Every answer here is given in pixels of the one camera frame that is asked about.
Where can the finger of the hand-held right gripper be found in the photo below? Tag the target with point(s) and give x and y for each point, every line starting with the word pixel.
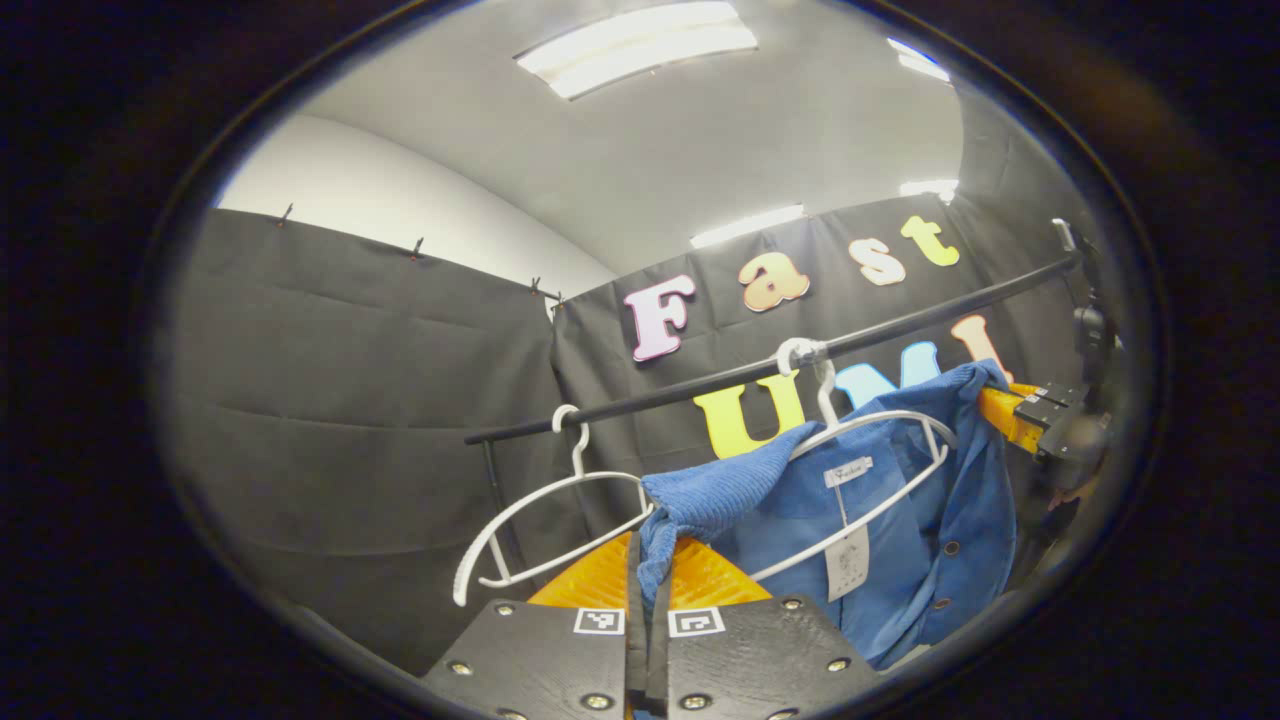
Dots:
pixel 1010 420
pixel 1060 393

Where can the white paper garment tag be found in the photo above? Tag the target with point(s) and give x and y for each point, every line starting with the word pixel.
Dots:
pixel 848 565

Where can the black backdrop cloth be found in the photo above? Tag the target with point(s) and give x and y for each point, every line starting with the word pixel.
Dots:
pixel 350 420

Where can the black metal clothes rack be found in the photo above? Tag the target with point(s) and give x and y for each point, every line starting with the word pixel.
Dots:
pixel 720 378

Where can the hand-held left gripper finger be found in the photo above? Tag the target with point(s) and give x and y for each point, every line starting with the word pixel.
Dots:
pixel 658 660
pixel 633 650

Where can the white plastic hanger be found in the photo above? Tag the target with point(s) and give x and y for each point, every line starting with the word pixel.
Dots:
pixel 880 416
pixel 520 510

